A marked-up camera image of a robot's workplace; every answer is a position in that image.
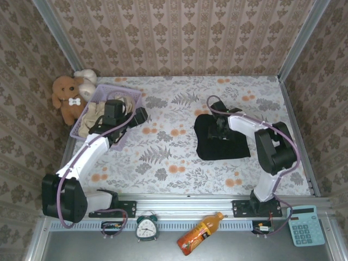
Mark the black trousers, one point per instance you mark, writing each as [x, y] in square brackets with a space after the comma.
[217, 149]

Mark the beige garment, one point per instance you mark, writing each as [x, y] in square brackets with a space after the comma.
[92, 117]

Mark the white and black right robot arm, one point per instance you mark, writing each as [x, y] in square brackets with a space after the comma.
[242, 125]

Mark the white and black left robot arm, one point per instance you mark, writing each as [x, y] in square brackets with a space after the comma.
[89, 155]

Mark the purple plastic basket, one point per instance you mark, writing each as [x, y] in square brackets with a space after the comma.
[81, 123]

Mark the white plush toy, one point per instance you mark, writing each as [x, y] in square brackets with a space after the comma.
[88, 87]

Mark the floral tablecloth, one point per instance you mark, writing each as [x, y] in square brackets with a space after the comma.
[168, 122]

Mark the brown plush dog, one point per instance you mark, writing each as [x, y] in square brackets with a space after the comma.
[66, 95]

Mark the small electronics board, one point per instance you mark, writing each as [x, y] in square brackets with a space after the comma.
[263, 227]
[111, 226]

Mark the green alarm clock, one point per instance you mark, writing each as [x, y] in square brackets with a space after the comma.
[146, 227]

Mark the orange juice bottle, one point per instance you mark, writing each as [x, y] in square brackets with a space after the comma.
[198, 235]

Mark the grey metal shelf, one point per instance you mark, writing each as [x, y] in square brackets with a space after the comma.
[108, 248]

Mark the light blue calculator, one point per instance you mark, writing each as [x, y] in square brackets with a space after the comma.
[305, 227]

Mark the aluminium table side rail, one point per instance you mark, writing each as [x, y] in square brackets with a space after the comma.
[65, 157]
[292, 108]

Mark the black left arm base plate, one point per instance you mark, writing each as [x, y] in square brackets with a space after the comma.
[127, 208]

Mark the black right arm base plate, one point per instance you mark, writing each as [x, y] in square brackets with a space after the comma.
[240, 208]

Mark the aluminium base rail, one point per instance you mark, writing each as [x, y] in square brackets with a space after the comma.
[185, 202]

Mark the aluminium corner post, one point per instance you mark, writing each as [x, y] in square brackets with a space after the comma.
[58, 35]
[301, 40]

